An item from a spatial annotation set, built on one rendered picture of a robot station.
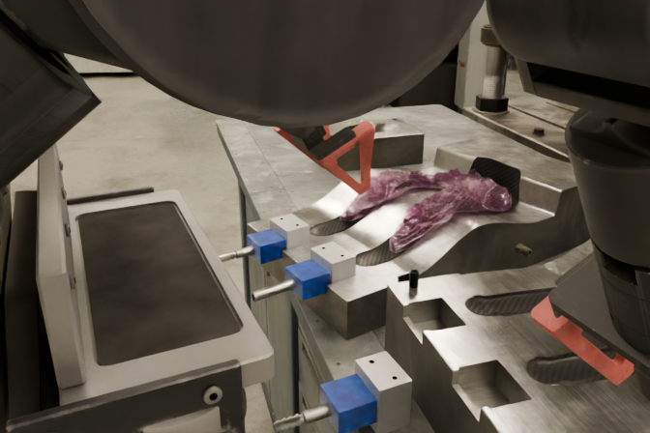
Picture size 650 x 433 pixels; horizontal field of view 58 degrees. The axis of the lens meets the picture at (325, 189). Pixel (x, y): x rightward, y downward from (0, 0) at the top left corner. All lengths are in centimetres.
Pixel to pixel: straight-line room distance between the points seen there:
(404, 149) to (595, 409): 85
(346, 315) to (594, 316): 43
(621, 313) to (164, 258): 27
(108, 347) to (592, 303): 24
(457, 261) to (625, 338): 51
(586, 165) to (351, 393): 41
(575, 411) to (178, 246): 33
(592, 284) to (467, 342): 27
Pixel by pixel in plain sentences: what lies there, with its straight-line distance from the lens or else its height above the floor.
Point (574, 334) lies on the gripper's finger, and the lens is 36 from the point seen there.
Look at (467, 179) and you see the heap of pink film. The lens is 96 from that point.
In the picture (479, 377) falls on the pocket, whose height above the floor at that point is 87.
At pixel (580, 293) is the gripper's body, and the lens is 32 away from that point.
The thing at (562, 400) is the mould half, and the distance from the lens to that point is 54.
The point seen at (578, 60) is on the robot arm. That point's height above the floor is 119.
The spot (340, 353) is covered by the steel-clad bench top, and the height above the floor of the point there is 80.
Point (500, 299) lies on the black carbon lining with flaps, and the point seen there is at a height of 88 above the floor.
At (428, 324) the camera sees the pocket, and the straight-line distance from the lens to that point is 65.
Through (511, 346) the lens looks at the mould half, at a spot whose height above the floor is 89.
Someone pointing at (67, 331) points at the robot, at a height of 107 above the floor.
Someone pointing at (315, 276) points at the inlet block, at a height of 87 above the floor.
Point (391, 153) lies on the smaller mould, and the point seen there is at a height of 83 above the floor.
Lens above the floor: 122
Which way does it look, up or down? 21 degrees down
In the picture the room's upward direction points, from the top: straight up
